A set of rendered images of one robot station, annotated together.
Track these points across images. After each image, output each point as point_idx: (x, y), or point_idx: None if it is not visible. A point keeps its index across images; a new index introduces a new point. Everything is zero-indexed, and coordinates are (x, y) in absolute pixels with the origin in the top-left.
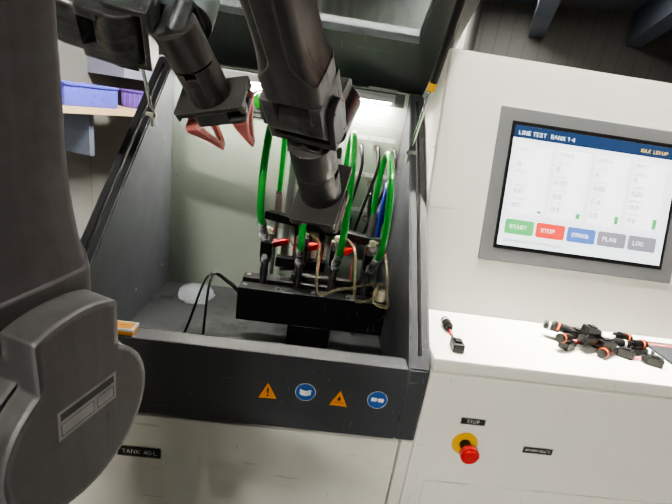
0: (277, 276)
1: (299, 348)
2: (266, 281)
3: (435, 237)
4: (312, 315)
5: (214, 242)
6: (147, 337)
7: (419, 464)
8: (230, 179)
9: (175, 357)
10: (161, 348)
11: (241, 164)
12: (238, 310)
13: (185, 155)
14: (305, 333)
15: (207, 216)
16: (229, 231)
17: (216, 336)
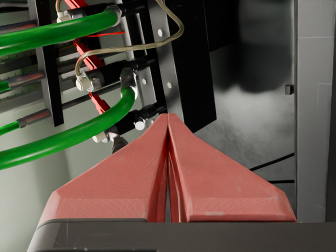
0: (143, 86)
1: (306, 37)
2: (161, 101)
3: None
4: (191, 22)
5: (107, 151)
6: None
7: None
8: (32, 176)
9: (335, 197)
10: (330, 218)
11: (6, 176)
12: (209, 121)
13: (31, 232)
14: (212, 23)
15: None
16: (90, 144)
17: (296, 159)
